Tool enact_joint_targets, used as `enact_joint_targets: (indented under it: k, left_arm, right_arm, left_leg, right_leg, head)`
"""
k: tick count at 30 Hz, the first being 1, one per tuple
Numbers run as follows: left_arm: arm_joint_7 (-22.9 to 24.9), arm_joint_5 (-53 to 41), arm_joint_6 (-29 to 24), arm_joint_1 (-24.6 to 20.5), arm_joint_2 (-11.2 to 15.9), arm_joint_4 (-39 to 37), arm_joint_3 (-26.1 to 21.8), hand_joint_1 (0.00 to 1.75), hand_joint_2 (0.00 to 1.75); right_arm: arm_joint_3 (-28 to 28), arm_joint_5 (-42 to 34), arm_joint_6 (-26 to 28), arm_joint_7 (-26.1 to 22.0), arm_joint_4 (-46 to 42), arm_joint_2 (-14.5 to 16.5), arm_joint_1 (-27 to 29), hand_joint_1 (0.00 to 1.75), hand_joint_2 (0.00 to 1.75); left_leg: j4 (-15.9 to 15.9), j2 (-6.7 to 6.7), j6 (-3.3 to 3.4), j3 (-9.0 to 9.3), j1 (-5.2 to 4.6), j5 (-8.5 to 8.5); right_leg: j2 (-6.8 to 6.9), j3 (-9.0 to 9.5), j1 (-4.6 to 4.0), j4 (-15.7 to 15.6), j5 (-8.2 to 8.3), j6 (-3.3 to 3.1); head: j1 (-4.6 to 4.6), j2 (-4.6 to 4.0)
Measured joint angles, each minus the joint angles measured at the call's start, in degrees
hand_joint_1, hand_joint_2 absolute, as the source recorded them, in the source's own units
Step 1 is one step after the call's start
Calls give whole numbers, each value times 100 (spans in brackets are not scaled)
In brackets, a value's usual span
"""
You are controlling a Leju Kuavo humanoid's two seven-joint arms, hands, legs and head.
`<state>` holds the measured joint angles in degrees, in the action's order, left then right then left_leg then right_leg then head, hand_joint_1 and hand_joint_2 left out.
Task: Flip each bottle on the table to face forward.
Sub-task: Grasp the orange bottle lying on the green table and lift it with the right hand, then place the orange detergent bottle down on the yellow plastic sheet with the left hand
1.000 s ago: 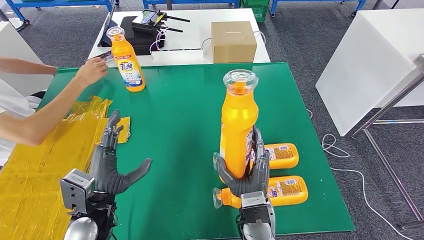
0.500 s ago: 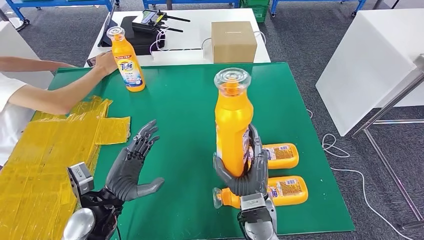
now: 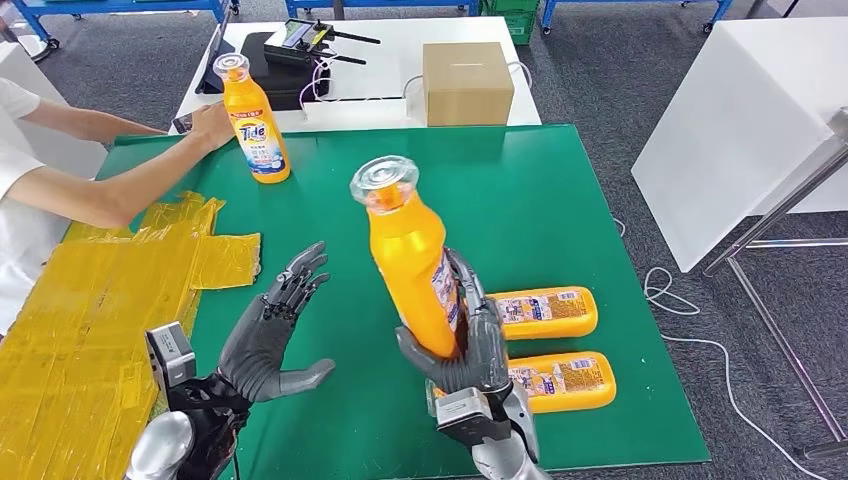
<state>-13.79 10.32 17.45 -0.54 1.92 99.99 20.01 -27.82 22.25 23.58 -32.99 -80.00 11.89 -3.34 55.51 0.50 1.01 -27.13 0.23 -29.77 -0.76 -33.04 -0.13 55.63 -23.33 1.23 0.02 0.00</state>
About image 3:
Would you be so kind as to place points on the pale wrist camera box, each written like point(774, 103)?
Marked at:
point(464, 414)
point(171, 358)

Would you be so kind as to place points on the white cabinet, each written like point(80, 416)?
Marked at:
point(26, 66)

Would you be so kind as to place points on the person's hand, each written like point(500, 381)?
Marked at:
point(213, 126)

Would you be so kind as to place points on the brown cardboard box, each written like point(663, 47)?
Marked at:
point(467, 85)

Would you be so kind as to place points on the person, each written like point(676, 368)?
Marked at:
point(20, 238)

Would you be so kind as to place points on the person's forearm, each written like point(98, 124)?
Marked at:
point(146, 175)
point(99, 122)

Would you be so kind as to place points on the green table mat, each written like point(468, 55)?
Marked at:
point(530, 199)

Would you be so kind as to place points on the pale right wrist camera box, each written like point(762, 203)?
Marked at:
point(464, 414)

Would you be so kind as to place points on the large white table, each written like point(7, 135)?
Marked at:
point(729, 132)

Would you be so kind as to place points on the white table with devices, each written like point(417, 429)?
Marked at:
point(397, 60)

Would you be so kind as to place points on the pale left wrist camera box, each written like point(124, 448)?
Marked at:
point(171, 358)

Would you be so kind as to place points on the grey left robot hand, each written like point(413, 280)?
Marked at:
point(255, 358)

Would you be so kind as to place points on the green plastic crate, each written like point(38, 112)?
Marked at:
point(515, 23)

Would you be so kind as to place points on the dark smartphone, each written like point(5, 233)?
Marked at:
point(183, 124)

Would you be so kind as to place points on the blue metal rack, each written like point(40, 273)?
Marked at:
point(629, 3)
point(119, 6)
point(397, 5)

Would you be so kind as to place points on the orange detergent bottle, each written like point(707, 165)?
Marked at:
point(550, 314)
point(255, 132)
point(570, 384)
point(411, 265)

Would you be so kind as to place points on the black carrying case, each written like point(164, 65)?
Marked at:
point(291, 86)

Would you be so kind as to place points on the metal table frame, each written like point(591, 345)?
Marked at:
point(782, 212)

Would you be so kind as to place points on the black remote controller with antennas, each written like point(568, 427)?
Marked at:
point(295, 36)

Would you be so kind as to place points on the yellow taped cardboard sheet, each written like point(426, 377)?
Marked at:
point(79, 331)

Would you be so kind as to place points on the dark blue tablet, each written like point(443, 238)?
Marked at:
point(208, 79)

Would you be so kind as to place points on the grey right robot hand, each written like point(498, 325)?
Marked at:
point(487, 351)

